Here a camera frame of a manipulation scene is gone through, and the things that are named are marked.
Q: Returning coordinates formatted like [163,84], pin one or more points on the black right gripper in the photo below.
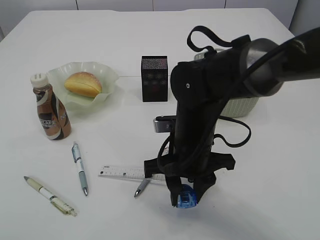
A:
[201,172]

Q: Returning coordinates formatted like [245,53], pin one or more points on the blue pencil sharpener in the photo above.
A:
[187,198]

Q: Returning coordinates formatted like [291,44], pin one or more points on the bread roll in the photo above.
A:
[84,84]

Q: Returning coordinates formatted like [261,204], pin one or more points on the brown coffee bottle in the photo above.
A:
[50,110]

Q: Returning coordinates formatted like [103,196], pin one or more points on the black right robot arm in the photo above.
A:
[202,88]

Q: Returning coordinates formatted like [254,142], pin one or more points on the light green woven basket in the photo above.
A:
[240,107]

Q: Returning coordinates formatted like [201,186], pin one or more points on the blue grey pen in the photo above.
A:
[76,153]

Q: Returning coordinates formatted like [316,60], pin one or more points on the black pen holder box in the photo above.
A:
[154,78]

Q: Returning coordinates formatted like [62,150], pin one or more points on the cream white pen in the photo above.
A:
[54,200]

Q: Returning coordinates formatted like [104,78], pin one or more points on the pale green wavy plate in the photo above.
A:
[73,102]

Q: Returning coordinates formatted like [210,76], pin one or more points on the clear plastic ruler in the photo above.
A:
[129,173]

